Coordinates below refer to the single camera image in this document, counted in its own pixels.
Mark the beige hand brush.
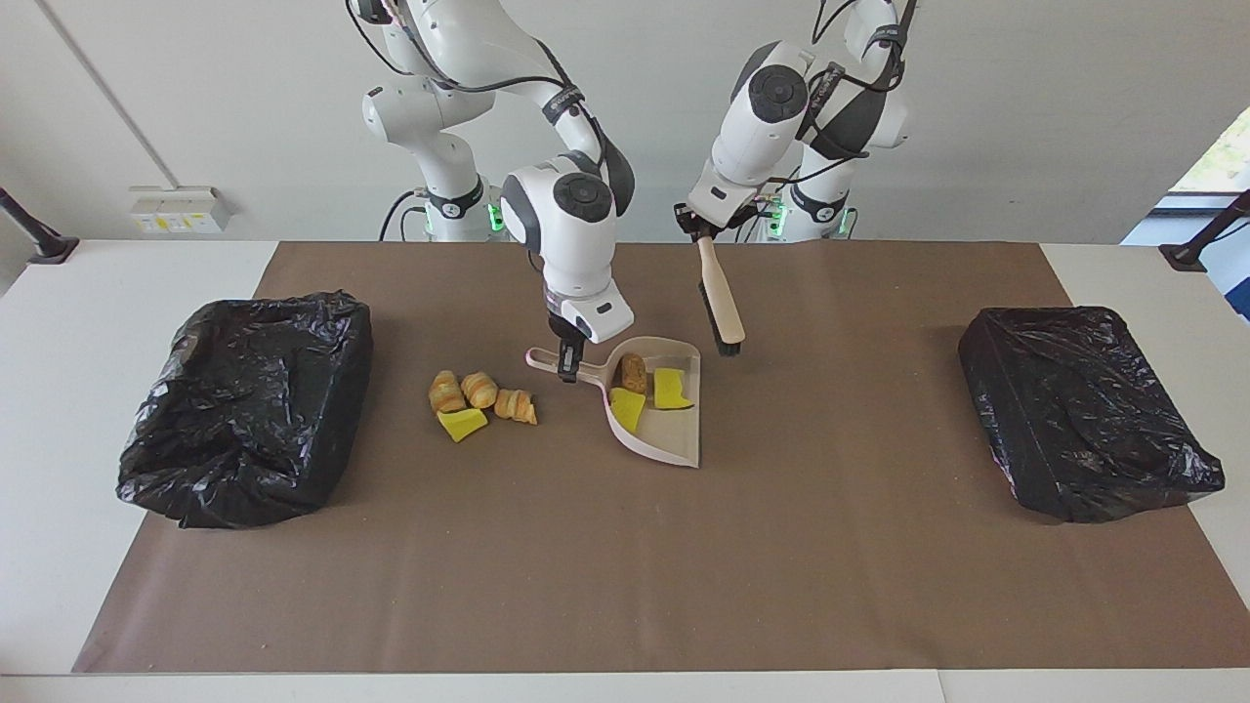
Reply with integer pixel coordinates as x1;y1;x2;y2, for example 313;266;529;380
695;234;747;357

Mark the yellow foam piece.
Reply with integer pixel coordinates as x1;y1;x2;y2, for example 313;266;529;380
609;387;647;434
653;367;695;411

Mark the beige plastic dustpan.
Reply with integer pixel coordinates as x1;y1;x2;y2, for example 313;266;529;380
525;336;703;470

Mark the yellow green sponge piece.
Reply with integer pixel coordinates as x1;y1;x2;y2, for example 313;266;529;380
437;407;489;444

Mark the black bag lined bin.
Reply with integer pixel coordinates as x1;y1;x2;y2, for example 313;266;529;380
957;306;1227;525
116;290;375;531

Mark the brown paper table mat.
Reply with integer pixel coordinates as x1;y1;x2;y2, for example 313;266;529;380
73;241;1250;675

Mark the window with greenery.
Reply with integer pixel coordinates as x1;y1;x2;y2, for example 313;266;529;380
1152;103;1250;214

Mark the white wall socket box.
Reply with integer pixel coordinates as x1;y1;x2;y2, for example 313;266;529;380
129;186;235;235

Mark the black clamp mount pole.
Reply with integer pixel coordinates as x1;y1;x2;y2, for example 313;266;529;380
1159;188;1250;272
0;187;79;267

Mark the white wall cable duct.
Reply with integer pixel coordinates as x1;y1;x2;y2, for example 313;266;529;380
37;0;182;191

